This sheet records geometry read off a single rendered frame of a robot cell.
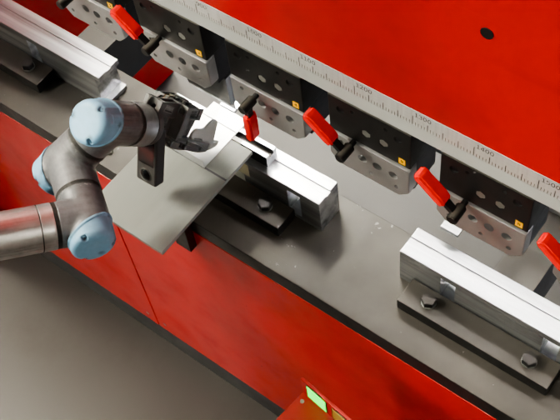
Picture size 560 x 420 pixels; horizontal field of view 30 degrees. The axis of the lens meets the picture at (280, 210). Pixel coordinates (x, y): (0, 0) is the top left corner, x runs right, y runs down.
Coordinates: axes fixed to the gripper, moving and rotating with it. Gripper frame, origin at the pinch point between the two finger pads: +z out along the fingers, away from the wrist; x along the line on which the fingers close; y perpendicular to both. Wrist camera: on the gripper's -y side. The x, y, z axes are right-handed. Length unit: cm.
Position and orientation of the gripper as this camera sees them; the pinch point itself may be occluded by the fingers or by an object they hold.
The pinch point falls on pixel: (198, 137)
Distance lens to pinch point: 196.1
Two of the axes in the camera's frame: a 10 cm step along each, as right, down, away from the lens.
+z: 4.5, -0.4, 8.9
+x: -8.0, -4.7, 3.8
